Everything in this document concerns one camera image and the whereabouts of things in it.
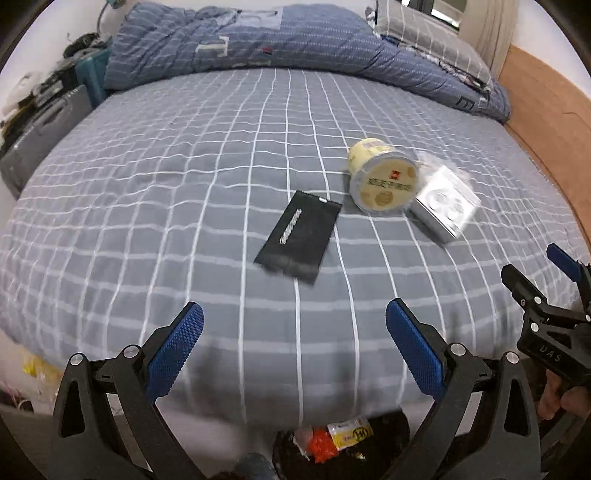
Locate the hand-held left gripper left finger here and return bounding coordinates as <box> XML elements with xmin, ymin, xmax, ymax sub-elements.
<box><xmin>47</xmin><ymin>301</ymin><xmax>206</xmax><ymax>480</ymax></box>

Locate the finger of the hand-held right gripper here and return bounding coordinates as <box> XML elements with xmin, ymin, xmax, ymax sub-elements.
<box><xmin>546</xmin><ymin>244</ymin><xmax>591</xmax><ymax>319</ymax></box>
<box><xmin>501</xmin><ymin>264</ymin><xmax>556</xmax><ymax>334</ymax></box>

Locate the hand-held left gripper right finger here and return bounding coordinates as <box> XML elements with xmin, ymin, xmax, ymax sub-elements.
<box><xmin>385</xmin><ymin>298</ymin><xmax>543</xmax><ymax>480</ymax></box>

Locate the trash bin with black bag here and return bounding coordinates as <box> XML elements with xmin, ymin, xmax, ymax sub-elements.
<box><xmin>272</xmin><ymin>408</ymin><xmax>413</xmax><ymax>480</ymax></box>

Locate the person's right hand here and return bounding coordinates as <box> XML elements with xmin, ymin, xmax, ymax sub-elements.
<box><xmin>537</xmin><ymin>368</ymin><xmax>591</xmax><ymax>423</ymax></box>

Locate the yellow snack packet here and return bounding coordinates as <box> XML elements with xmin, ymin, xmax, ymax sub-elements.
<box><xmin>327</xmin><ymin>415</ymin><xmax>374</xmax><ymax>449</ymax></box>

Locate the white box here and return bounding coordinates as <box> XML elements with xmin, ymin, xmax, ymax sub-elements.
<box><xmin>410</xmin><ymin>165</ymin><xmax>480</xmax><ymax>245</ymax></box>

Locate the orange wrapper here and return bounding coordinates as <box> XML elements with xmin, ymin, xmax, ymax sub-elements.
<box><xmin>305</xmin><ymin>427</ymin><xmax>339</xmax><ymax>463</ymax></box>

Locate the yellow plastic bag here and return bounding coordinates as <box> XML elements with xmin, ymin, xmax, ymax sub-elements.
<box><xmin>23</xmin><ymin>354</ymin><xmax>64</xmax><ymax>385</ymax></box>

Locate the wooden headboard panel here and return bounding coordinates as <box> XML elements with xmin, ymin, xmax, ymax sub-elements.
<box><xmin>496</xmin><ymin>44</ymin><xmax>591</xmax><ymax>241</ymax></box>

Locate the blue slipper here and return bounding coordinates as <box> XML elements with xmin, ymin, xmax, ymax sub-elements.
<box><xmin>238</xmin><ymin>452</ymin><xmax>276</xmax><ymax>480</ymax></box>

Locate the grey checked bed sheet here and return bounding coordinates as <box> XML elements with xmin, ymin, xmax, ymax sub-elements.
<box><xmin>0</xmin><ymin>67</ymin><xmax>591</xmax><ymax>422</ymax></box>

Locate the black packet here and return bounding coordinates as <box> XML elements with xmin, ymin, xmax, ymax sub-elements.
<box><xmin>254</xmin><ymin>189</ymin><xmax>344</xmax><ymax>285</ymax></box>

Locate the yellow round tub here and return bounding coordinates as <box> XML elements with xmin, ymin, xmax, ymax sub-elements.
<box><xmin>347</xmin><ymin>137</ymin><xmax>419</xmax><ymax>217</ymax></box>

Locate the grey cabinet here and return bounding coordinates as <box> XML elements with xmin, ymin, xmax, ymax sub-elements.
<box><xmin>0</xmin><ymin>402</ymin><xmax>56</xmax><ymax>480</ymax></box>

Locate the beige curtain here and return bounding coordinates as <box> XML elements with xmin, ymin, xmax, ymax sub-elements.
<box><xmin>455</xmin><ymin>0</ymin><xmax>523</xmax><ymax>80</ymax></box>

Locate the grey suitcase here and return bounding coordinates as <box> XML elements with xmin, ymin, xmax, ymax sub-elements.
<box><xmin>0</xmin><ymin>84</ymin><xmax>96</xmax><ymax>200</ymax></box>

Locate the grey checked pillow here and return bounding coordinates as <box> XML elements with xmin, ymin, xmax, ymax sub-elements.
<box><xmin>367</xmin><ymin>0</ymin><xmax>498</xmax><ymax>89</ymax></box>

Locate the teal suitcase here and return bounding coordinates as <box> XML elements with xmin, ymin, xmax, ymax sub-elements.
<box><xmin>76</xmin><ymin>48</ymin><xmax>112</xmax><ymax>110</ymax></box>

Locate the white crumpled bag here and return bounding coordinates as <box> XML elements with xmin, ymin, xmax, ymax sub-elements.
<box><xmin>2</xmin><ymin>71</ymin><xmax>36</xmax><ymax>117</ymax></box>

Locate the blue striped quilt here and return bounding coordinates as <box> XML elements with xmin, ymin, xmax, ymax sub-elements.
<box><xmin>102</xmin><ymin>2</ymin><xmax>512</xmax><ymax>123</ymax></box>

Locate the black cable tangle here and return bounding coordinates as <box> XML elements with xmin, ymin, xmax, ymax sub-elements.
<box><xmin>61</xmin><ymin>32</ymin><xmax>110</xmax><ymax>59</ymax></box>

